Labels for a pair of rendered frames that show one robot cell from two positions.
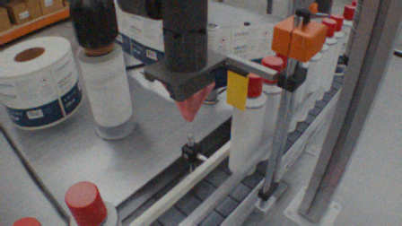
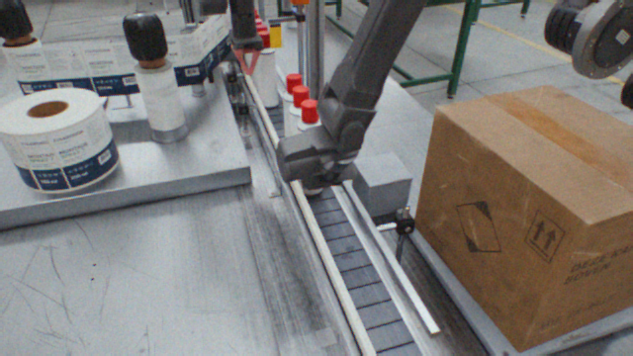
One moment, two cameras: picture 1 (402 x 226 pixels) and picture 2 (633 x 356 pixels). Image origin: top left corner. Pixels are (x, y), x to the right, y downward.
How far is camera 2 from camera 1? 0.86 m
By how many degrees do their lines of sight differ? 45
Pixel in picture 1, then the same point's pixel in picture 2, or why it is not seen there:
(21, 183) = (148, 212)
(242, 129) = (271, 69)
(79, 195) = (294, 76)
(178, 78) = (256, 39)
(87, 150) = (178, 150)
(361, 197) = not seen: hidden behind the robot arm
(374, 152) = not seen: hidden behind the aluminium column
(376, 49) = not seen: outside the picture
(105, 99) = (175, 101)
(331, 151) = (315, 55)
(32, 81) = (98, 119)
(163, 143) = (217, 121)
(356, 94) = (315, 18)
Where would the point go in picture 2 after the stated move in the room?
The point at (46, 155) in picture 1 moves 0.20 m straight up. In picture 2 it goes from (155, 172) to (131, 90)
